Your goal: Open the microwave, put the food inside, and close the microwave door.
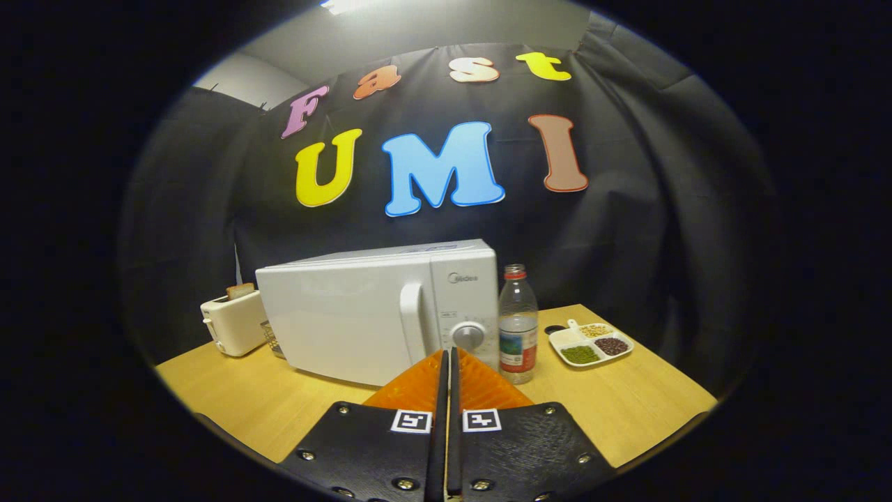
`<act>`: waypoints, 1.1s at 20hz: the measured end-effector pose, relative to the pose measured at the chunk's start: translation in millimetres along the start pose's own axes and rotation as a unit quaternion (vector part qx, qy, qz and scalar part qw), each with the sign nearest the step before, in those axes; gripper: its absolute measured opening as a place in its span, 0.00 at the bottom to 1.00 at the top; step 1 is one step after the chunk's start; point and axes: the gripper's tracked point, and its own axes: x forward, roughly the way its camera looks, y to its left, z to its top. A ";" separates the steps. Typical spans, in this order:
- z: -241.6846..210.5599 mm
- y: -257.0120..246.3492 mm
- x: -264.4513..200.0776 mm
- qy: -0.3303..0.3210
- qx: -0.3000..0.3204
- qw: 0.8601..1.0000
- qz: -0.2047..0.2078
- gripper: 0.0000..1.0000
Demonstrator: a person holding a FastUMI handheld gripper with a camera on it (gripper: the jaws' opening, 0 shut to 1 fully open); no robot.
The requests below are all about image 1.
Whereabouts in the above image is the white microwave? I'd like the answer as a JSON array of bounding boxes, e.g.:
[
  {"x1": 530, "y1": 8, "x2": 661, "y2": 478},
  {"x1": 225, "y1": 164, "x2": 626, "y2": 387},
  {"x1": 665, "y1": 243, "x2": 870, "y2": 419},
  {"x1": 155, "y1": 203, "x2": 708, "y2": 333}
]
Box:
[{"x1": 255, "y1": 239, "x2": 500, "y2": 388}]

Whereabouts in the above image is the white divided dish with beans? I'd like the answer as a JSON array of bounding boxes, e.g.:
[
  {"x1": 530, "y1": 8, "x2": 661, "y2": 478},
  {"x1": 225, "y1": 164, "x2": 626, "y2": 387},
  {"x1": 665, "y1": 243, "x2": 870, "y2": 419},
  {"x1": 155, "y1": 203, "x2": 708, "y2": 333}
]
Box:
[{"x1": 548, "y1": 319, "x2": 635, "y2": 369}]

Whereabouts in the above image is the clear plastic water bottle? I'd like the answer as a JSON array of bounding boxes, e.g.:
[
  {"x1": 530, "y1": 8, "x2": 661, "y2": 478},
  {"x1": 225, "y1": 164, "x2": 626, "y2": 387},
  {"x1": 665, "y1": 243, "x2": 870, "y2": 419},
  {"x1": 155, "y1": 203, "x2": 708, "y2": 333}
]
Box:
[{"x1": 498, "y1": 264, "x2": 539, "y2": 386}]

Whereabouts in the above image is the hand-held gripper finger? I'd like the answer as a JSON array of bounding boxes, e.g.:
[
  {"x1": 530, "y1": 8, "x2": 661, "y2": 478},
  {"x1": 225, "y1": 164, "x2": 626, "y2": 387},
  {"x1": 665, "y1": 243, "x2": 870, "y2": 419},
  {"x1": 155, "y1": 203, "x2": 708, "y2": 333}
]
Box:
[
  {"x1": 279, "y1": 349, "x2": 449, "y2": 502},
  {"x1": 449, "y1": 347, "x2": 617, "y2": 502}
]

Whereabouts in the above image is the white toaster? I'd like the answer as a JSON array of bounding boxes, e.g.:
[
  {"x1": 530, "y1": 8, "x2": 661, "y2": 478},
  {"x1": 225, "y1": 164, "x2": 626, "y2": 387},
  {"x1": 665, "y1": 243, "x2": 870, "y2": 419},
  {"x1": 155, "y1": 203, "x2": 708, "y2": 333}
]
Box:
[{"x1": 200, "y1": 289, "x2": 269, "y2": 358}]

